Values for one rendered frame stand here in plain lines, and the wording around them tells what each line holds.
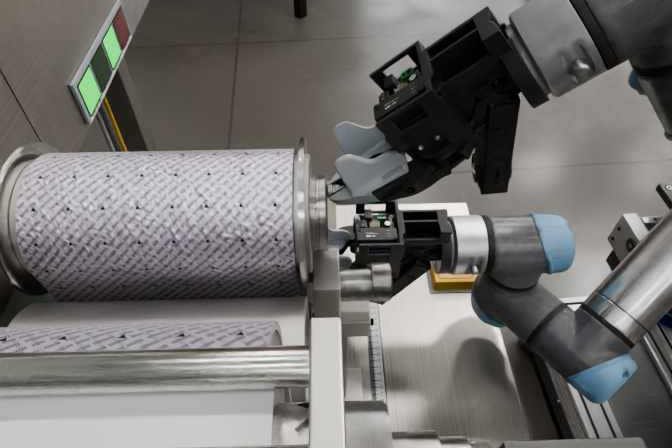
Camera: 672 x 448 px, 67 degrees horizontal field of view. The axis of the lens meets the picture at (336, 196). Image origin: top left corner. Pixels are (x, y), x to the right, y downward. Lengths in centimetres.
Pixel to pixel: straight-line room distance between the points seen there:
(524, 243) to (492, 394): 26
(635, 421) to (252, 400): 154
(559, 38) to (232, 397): 31
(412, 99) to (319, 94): 237
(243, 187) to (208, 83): 249
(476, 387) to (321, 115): 200
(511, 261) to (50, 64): 63
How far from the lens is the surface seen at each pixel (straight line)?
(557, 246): 67
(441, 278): 86
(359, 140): 48
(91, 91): 84
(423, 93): 39
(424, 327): 84
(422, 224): 62
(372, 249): 60
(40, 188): 51
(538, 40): 40
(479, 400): 80
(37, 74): 73
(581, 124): 285
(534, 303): 72
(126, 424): 22
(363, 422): 28
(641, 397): 174
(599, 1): 40
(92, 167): 50
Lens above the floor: 163
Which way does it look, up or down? 47 degrees down
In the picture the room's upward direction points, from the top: straight up
